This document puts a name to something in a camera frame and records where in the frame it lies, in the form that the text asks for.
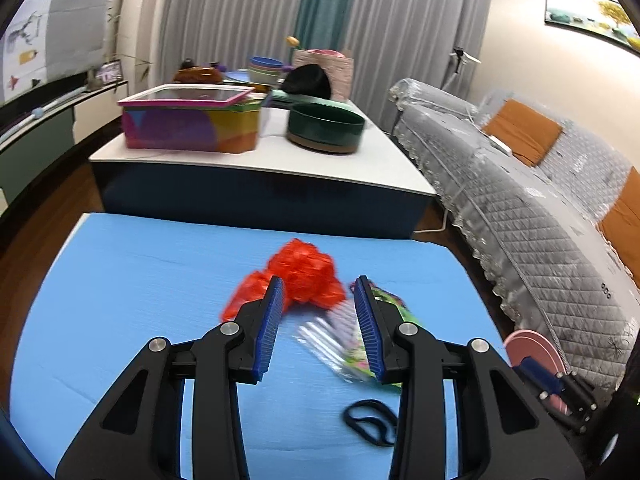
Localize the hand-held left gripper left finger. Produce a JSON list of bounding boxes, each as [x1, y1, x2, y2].
[[55, 276, 286, 480]]

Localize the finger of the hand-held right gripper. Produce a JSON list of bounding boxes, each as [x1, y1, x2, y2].
[[515, 356, 571, 401]]

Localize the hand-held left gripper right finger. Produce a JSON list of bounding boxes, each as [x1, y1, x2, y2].
[[352, 275, 586, 480]]

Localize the pink bin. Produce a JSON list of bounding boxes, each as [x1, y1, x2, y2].
[[502, 329, 573, 413]]

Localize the green panda print packet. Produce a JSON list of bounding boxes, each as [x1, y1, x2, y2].
[[295, 280, 418, 391]]

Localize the red plastic bag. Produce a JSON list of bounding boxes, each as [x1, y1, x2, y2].
[[220, 239, 346, 322]]

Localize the black elastic band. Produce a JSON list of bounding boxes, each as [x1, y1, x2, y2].
[[342, 399, 401, 447]]

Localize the grey quilted sofa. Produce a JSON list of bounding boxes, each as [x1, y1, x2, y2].
[[389, 78, 640, 393]]

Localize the white top coffee table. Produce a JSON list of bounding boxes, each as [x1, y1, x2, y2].
[[89, 91, 438, 240]]

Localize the orange cushion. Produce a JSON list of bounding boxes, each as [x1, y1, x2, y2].
[[482, 99, 564, 167], [597, 167, 640, 271]]

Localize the dark green bowl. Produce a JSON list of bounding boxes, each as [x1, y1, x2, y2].
[[286, 102, 366, 155]]

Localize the colourful tin box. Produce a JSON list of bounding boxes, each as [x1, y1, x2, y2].
[[117, 85, 263, 153]]

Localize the white power strip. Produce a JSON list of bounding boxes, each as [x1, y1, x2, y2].
[[484, 134, 513, 156]]

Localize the black hat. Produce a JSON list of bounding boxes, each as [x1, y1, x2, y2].
[[282, 64, 332, 101]]

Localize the pink woven basket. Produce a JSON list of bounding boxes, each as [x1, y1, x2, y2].
[[291, 48, 355, 103]]

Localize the stack of coloured bowls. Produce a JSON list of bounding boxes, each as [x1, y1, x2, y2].
[[247, 56, 286, 86]]

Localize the brown ornament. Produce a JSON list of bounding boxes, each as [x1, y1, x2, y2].
[[173, 58, 224, 84]]

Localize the white floor stand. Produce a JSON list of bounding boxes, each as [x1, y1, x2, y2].
[[447, 47, 482, 92]]

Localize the television cabinet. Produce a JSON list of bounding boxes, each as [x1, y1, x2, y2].
[[0, 80, 126, 211]]

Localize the grey curtain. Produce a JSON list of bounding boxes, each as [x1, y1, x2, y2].
[[157, 0, 313, 73], [345, 0, 496, 128]]

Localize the teal curtain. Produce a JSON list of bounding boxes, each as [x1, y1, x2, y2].
[[292, 0, 358, 53]]

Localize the grey printed television cover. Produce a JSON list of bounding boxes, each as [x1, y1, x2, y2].
[[0, 0, 112, 106]]

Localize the small photo frame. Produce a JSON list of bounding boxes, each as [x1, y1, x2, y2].
[[97, 59, 123, 85]]

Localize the framed wall painting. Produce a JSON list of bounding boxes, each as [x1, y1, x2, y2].
[[544, 0, 640, 51]]

